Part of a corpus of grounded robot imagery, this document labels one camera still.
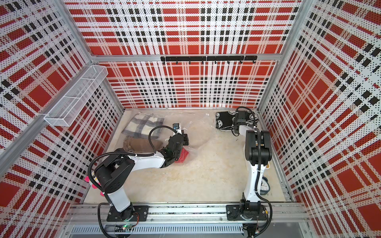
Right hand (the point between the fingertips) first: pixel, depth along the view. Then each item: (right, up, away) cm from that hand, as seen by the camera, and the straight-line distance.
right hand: (238, 120), depth 107 cm
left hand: (-37, -6, -16) cm, 41 cm away
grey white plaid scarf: (-71, -3, -3) cm, 71 cm away
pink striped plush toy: (-91, -33, -26) cm, 100 cm away
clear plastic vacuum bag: (-29, -6, +1) cm, 30 cm away
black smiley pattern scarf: (-10, +1, +2) cm, 10 cm away
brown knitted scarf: (-66, -16, -13) cm, 69 cm away
